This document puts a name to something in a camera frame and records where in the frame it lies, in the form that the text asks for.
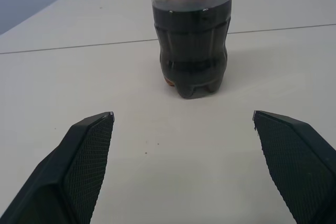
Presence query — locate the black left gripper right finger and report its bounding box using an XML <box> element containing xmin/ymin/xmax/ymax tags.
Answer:
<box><xmin>252</xmin><ymin>110</ymin><xmax>336</xmax><ymax>224</ymax></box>

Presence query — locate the small bottle with dark liquid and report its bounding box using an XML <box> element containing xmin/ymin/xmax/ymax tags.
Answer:
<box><xmin>146</xmin><ymin>0</ymin><xmax>234</xmax><ymax>101</ymax></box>

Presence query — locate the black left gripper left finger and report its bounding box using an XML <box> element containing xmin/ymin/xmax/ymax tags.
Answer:
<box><xmin>0</xmin><ymin>111</ymin><xmax>116</xmax><ymax>224</ymax></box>

